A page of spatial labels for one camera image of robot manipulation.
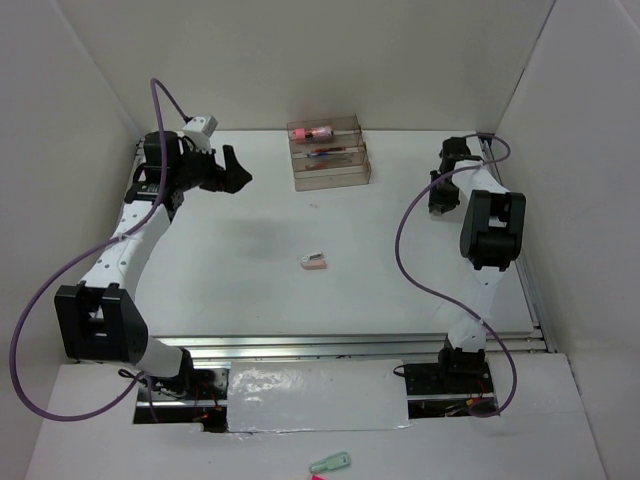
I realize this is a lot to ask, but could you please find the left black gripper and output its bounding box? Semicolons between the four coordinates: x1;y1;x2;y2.
172;139;251;194

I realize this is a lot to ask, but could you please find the pink crayon tube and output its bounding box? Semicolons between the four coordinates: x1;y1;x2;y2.
292;126;334;144

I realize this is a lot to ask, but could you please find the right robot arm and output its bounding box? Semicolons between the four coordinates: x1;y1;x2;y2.
428;137;526;392

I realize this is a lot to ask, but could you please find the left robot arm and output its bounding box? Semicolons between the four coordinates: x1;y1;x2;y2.
54;131;253;399

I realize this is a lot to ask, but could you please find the tiered clear acrylic organizer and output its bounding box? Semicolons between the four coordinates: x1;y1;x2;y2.
287;115;371;192

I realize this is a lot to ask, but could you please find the pink eraser with sharpener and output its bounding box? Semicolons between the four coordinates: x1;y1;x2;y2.
300;253;327;270

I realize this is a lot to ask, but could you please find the white front cover board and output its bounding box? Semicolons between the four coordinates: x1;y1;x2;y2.
227;360;410;433

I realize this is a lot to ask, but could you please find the green clear object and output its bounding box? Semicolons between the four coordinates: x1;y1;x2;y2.
309;452;351;474

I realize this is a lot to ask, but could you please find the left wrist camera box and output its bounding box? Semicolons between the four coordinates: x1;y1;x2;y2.
182;115;218;153

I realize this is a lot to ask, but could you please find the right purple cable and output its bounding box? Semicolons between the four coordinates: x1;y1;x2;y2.
393;133;517;418

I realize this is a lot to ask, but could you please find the purple cable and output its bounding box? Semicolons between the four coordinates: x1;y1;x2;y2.
9;77;193;425
393;133;517;418

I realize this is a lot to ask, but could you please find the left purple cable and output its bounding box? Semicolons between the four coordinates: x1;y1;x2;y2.
9;77;193;425

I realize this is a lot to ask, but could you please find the aluminium frame rail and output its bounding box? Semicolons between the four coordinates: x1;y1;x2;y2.
74;130;559;364

